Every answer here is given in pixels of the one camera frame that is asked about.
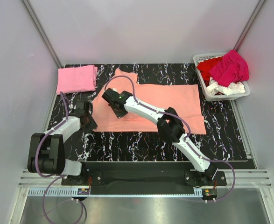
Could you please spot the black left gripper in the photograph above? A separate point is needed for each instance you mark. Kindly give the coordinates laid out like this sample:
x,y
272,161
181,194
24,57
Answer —
x,y
93,125

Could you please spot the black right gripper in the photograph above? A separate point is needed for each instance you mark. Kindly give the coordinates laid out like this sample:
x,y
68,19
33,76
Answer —
x,y
119,115

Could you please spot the salmon orange t shirt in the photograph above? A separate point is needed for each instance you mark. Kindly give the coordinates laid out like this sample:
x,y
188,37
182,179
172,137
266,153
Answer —
x,y
148,99

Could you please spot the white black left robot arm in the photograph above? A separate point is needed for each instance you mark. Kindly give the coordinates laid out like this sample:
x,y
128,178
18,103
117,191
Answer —
x,y
46,152

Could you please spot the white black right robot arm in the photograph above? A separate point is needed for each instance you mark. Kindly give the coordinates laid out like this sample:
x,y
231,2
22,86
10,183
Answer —
x,y
171,128

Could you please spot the folded pink t shirt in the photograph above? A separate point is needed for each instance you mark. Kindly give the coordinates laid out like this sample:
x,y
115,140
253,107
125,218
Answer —
x,y
78,79

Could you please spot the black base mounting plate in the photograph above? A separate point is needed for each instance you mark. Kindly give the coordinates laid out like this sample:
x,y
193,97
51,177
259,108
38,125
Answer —
x,y
170,175

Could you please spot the left electronics board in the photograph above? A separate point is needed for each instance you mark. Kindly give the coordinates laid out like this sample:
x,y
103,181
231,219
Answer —
x,y
83,191

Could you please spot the electronics board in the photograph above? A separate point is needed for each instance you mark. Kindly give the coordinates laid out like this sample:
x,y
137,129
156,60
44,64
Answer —
x,y
210,193
83,191

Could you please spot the red crumpled t shirt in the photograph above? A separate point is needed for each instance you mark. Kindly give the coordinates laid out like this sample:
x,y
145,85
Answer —
x,y
205,66

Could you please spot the white crumpled t shirt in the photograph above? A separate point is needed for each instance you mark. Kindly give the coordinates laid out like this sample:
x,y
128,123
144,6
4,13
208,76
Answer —
x,y
234,88

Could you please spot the white plastic laundry basket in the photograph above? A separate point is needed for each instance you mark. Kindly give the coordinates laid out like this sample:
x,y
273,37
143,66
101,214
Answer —
x,y
200,57

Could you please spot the magenta crumpled t shirt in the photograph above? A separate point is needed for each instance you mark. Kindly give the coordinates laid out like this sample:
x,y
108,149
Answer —
x,y
231,69

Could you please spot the right electronics board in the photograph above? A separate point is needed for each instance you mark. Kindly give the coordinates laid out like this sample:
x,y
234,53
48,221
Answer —
x,y
210,193

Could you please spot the grey slotted cable duct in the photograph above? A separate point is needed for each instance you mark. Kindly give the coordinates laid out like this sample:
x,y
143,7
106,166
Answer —
x,y
188,192

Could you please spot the left aluminium frame post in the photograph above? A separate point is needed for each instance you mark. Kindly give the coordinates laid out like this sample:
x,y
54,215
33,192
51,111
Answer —
x,y
37,24

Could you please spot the aluminium frame post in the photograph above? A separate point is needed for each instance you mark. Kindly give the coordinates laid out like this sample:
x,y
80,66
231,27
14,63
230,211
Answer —
x,y
37,24
249,24

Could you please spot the aluminium front rail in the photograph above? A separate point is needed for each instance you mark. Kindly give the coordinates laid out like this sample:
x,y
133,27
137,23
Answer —
x,y
244,178

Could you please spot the right aluminium frame post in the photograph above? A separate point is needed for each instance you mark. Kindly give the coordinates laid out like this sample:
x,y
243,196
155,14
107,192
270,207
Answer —
x,y
249,24

